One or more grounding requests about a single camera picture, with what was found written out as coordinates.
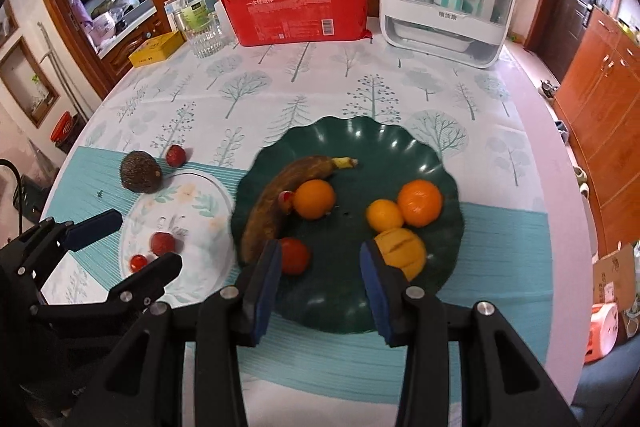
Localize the kitchen counter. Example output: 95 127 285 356
95 2 173 58

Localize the teal striped placemat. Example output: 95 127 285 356
40 146 586 395

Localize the blue grey chair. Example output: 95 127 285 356
570 342 640 427

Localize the orange white appliance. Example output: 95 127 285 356
582 303 621 364

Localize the small orange kumquat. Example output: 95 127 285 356
372 228 427 283

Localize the small yellow orange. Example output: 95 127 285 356
366 199 405 232

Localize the deep orange mandarin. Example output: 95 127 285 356
397 179 444 228

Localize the clear green label bottle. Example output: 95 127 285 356
178 0 210 42

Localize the tree print tablecloth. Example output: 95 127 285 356
37 29 596 427

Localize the pale slipper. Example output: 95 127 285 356
572 166 591 195

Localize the wooden wall cabinet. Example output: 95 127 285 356
552 0 640 253

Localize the dark brown avocado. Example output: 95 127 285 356
119 150 163 194

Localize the yellow box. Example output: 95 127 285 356
128 31 183 68

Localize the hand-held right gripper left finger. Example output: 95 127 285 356
75 239 285 427

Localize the brown overripe banana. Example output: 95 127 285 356
239 156 359 265

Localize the large yellow orange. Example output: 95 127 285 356
292 179 336 221

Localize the clear ribbed glass cup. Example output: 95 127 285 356
186 19 224 59

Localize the red lychee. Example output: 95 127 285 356
151 232 178 256

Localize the dark green scalloped plate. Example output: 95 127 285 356
230 115 466 335

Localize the red basket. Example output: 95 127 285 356
50 112 78 145

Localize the white leaf print plate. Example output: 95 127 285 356
119 172 236 308

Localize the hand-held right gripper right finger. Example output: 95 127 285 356
359 241 574 427

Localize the wooden picture frame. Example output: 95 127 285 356
0 37 61 128

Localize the cardboard box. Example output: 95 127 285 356
592 243 638 313

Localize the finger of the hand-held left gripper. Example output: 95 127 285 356
50 208 124 254
102 252 184 309

